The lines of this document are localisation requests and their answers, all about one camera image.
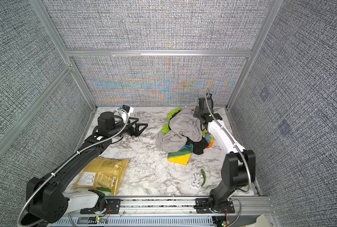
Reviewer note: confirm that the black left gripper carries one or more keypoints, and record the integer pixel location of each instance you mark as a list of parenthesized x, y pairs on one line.
[(136, 132)]

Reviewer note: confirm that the black cloth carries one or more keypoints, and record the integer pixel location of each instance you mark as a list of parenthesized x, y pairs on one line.
[(198, 147)]

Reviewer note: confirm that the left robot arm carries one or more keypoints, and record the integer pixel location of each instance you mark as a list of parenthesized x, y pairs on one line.
[(45, 200)]

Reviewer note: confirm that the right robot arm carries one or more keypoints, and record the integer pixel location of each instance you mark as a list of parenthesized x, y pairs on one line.
[(238, 169)]

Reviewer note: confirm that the neon green cloth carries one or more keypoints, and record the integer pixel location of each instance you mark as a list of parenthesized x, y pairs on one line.
[(166, 128)]

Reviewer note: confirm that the grey cloth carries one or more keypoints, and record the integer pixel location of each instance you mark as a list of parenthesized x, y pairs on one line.
[(183, 125)]

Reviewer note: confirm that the multicolour patterned cloth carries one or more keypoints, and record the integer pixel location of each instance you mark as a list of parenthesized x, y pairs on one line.
[(183, 155)]

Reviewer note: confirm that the yellow snack bag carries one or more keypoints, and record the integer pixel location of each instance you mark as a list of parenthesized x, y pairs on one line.
[(102, 174)]

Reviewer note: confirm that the green chili pepper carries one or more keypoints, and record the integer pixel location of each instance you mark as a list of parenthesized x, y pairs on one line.
[(203, 177)]

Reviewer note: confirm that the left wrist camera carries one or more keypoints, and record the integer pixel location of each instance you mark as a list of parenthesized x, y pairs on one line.
[(128, 109)]

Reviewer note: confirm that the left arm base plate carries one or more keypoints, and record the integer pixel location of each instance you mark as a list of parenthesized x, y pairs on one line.
[(108, 206)]

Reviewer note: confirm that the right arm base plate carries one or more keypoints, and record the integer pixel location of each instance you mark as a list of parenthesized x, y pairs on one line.
[(207, 205)]

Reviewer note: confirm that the aluminium mounting rail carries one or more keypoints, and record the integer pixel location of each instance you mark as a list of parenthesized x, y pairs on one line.
[(164, 211)]

